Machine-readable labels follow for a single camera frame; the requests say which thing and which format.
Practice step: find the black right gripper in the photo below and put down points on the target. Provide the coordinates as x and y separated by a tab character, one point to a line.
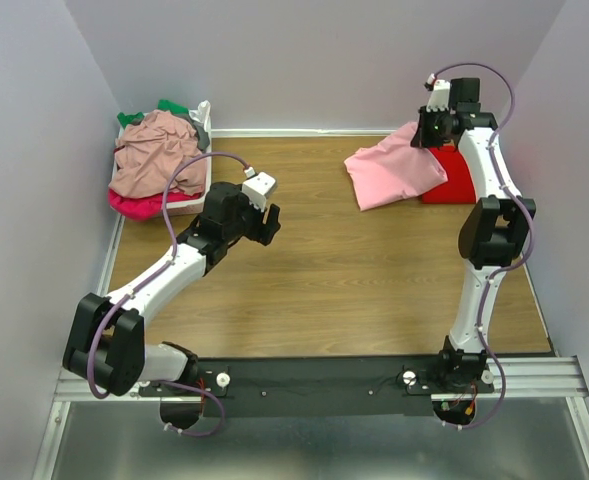
421	139

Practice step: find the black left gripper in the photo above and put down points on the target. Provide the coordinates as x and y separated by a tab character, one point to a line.
269	230

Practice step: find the light pink t shirt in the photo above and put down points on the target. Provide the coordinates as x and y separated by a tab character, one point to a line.
393	170

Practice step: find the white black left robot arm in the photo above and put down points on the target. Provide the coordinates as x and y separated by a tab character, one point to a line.
106	345

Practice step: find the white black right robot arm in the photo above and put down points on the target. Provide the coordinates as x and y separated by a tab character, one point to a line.
491	240

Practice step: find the folded red t shirt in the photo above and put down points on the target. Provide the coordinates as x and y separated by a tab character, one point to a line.
458	189

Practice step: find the grey t shirt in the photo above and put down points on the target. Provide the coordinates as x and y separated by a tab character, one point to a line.
202	136

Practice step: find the magenta t shirt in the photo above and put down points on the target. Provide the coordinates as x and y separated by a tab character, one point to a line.
137	209

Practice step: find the dusty pink t shirt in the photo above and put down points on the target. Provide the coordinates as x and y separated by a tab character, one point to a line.
147	155

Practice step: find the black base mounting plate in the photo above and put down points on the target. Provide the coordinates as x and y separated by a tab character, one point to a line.
410	385

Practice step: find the green t shirt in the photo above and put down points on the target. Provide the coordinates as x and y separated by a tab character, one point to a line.
125	120

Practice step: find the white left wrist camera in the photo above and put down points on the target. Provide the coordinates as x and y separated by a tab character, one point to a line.
258	187

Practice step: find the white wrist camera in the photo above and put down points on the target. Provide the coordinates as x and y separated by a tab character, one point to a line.
439	89
258	187

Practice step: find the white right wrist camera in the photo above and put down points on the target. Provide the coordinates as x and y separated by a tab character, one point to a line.
439	89

